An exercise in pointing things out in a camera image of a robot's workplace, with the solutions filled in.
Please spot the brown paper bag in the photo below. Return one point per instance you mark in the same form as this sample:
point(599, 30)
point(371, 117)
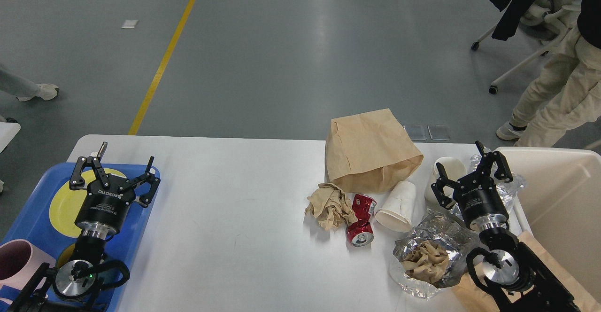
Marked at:
point(475, 300)
point(370, 152)

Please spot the white paper cup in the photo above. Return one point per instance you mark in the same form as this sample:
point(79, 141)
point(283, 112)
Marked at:
point(397, 210)
point(455, 169)

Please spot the brown paper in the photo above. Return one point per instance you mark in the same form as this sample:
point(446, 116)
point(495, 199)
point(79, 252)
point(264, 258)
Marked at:
point(427, 262)

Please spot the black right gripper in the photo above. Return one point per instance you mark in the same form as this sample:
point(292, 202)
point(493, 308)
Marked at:
point(479, 202)

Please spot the person in beige trousers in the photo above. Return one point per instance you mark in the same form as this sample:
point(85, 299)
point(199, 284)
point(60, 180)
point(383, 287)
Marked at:
point(567, 93)

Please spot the crushed clear plastic bottle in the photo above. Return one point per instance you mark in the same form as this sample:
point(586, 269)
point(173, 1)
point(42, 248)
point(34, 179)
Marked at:
point(508, 191)

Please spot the clear floor plate left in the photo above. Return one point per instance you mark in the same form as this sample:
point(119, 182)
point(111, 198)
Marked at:
point(416, 132)

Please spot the clear floor plate right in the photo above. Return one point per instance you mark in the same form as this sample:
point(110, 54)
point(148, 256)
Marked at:
point(439, 132)

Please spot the dark green mug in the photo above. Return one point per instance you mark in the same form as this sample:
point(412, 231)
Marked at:
point(68, 265)

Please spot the white wheeled chair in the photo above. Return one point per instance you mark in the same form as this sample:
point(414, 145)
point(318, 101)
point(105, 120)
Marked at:
point(547, 21)

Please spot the crushed red soda can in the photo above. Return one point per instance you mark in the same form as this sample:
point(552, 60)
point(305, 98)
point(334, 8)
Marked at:
point(360, 233)

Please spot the aluminium foil sheet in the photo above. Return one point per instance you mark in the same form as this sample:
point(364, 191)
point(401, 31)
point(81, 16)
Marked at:
point(441, 228)

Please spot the white paper cup upright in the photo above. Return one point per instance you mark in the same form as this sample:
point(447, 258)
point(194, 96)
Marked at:
point(455, 169)

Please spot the crumpled brown paper ball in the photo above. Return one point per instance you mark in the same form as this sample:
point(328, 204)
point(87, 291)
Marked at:
point(331, 207)

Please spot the blue plastic tray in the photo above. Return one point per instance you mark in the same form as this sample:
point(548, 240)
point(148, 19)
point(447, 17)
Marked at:
point(33, 224)

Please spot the passer-by white shoe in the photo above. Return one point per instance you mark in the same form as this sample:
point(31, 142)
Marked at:
point(24, 89)

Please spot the beige plastic bin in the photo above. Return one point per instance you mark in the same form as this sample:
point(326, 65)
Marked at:
point(562, 203)

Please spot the pink ribbed mug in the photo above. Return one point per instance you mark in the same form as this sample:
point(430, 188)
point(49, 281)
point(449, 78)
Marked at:
point(19, 260)

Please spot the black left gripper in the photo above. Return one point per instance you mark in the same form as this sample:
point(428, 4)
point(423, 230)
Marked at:
point(103, 208)

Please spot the yellow plastic plate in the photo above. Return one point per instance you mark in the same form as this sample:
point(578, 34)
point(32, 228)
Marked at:
point(64, 208)

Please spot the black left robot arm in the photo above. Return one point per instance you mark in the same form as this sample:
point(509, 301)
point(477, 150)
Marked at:
point(88, 172)

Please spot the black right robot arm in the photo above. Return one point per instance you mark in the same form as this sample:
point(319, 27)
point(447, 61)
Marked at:
point(504, 268)

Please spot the clear floor plate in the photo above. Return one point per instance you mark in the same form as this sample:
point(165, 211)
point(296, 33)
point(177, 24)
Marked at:
point(439, 132)
point(416, 132)

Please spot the small white side table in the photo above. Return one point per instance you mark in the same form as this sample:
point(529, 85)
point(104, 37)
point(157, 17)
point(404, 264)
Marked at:
point(8, 131)

